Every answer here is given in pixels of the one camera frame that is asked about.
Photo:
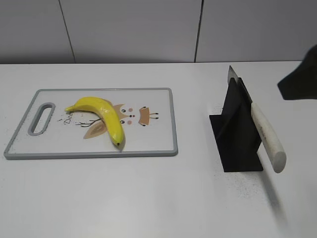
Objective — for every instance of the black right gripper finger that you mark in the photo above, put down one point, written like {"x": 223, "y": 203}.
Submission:
{"x": 302, "y": 82}

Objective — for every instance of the white-handled kitchen knife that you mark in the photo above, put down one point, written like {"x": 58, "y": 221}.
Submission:
{"x": 269, "y": 138}

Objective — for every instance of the yellow plastic banana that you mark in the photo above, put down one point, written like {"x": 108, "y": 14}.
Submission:
{"x": 106, "y": 113}

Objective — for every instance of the black knife stand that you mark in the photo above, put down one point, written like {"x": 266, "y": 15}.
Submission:
{"x": 235, "y": 133}

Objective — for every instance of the white grey-rimmed cutting board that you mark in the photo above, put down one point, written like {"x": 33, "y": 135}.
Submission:
{"x": 47, "y": 131}

